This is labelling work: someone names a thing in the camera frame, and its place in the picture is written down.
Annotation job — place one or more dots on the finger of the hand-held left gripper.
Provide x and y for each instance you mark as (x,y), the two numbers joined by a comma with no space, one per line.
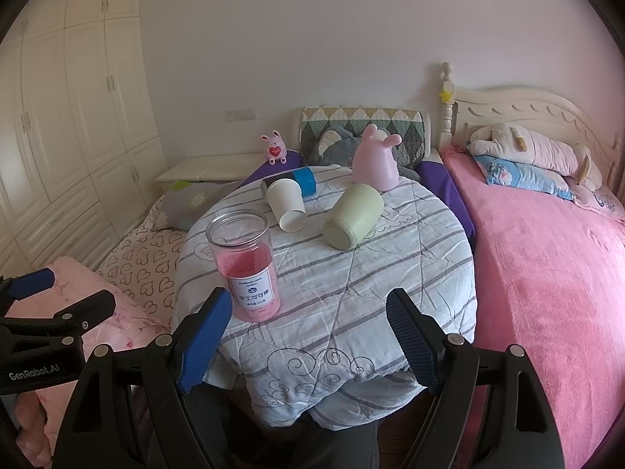
(29,284)
(85,308)

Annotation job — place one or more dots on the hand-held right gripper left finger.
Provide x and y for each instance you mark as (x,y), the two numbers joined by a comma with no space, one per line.
(205,342)

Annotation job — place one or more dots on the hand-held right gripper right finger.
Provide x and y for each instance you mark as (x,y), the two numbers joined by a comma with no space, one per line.
(412,342)

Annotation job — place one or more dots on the green cup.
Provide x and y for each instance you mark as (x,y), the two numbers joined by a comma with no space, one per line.
(351,215)

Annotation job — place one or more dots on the white paper cup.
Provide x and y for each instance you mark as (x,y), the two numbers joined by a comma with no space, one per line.
(285,200)

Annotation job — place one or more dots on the pink floral blanket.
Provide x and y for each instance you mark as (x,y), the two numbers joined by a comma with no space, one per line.
(127,317)

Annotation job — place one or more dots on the heart print bed sheet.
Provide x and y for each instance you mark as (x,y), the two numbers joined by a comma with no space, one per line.
(146,264)

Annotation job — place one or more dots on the striped grey white quilt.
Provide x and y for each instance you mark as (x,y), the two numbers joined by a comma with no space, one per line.
(342,303)

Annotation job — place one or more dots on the clear jar with pink contents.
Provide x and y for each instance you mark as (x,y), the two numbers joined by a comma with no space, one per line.
(249,273)

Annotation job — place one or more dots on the pink fleece blanket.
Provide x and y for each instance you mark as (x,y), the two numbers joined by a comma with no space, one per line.
(537,278)

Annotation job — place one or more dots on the grey flower cushion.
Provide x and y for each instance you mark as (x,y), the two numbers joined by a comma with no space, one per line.
(190,202)

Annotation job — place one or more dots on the purple sheet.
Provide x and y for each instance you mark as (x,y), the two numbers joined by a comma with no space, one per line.
(439,180)

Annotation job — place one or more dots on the cream wardrobe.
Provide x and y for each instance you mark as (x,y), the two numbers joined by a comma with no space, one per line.
(73,107)

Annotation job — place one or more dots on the large pink rabbit toy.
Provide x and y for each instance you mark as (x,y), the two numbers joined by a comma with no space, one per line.
(373,161)

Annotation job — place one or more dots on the blue printed pillow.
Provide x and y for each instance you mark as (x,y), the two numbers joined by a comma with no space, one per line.
(517,176)

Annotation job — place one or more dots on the small pink bunny toy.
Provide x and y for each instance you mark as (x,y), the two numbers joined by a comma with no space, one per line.
(275,150)

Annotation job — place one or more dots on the grey plush pillow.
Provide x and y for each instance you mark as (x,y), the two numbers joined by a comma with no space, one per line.
(337,149)

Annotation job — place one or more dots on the white and pink plush toy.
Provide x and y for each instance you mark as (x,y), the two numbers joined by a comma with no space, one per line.
(493,141)

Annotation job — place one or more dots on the pink printed pillow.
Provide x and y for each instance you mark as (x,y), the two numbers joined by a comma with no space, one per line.
(595,200)

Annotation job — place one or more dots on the patterned cushion chair back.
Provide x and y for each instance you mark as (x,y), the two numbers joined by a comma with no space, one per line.
(351,115)

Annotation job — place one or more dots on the yellow star ornament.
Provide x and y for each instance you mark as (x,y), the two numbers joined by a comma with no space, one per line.
(446,93)

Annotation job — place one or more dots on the large cream bed headboard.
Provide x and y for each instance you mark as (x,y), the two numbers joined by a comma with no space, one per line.
(527,107)

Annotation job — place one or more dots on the wall switch panel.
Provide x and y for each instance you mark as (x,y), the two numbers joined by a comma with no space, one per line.
(240,114)

